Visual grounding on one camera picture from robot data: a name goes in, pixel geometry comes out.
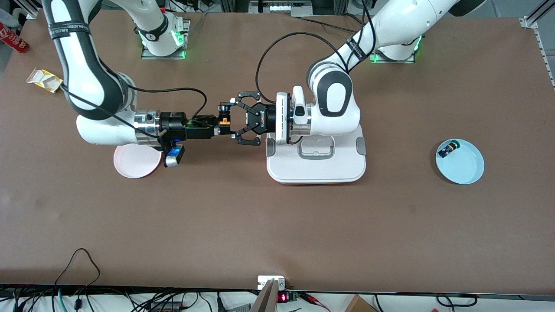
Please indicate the green push button switch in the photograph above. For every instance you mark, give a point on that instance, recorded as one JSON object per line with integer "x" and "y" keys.
{"x": 448, "y": 149}

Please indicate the white lidded lunch box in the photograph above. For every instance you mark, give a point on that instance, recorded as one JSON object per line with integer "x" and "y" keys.
{"x": 316, "y": 169}

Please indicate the yellow open carton box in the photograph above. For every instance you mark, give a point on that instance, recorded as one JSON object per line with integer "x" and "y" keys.
{"x": 47, "y": 80}

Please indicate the red black clip leads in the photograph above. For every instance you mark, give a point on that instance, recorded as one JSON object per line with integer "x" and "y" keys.
{"x": 314, "y": 300}

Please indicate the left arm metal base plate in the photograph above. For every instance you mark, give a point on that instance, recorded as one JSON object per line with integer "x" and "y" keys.
{"x": 396, "y": 61}

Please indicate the small white device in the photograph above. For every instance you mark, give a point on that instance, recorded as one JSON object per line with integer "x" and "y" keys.
{"x": 265, "y": 281}

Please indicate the pink round plate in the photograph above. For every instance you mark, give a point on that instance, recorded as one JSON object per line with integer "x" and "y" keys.
{"x": 134, "y": 167}

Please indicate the light blue round plate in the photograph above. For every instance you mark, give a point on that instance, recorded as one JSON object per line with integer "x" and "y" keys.
{"x": 466, "y": 167}

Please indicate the red digit display module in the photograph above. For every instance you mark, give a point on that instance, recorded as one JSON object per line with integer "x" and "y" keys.
{"x": 282, "y": 297}

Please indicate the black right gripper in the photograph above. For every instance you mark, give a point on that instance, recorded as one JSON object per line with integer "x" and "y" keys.
{"x": 174, "y": 125}

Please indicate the grey metal equipment rack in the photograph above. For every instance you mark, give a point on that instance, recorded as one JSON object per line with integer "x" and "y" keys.
{"x": 282, "y": 8}

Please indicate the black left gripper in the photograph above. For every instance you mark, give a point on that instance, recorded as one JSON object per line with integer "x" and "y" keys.
{"x": 263, "y": 120}

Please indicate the brown cardboard box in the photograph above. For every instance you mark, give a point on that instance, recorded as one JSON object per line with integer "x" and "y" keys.
{"x": 359, "y": 304}

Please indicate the red drink can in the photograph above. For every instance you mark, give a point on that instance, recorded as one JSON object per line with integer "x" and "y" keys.
{"x": 13, "y": 39}

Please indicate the orange push button switch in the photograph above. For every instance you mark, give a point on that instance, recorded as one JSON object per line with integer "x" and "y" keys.
{"x": 224, "y": 123}

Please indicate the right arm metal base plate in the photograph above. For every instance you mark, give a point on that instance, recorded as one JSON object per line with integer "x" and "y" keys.
{"x": 149, "y": 56}

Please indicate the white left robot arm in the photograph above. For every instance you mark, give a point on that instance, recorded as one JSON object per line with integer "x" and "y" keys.
{"x": 334, "y": 99}

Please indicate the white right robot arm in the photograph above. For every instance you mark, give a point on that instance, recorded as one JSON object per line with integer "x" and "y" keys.
{"x": 86, "y": 65}

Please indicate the aluminium profile bracket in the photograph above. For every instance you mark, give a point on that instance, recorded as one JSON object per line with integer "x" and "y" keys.
{"x": 532, "y": 28}

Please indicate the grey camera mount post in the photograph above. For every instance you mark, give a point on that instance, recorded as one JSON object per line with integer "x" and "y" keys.
{"x": 265, "y": 300}

